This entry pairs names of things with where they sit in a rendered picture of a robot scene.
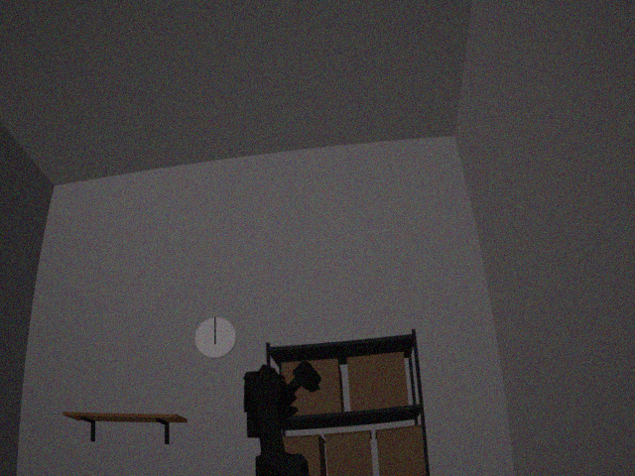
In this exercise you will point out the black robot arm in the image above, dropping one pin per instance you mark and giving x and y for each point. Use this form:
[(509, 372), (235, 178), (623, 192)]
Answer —
[(264, 395)]

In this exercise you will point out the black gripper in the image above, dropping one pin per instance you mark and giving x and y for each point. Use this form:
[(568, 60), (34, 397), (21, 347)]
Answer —
[(306, 376)]

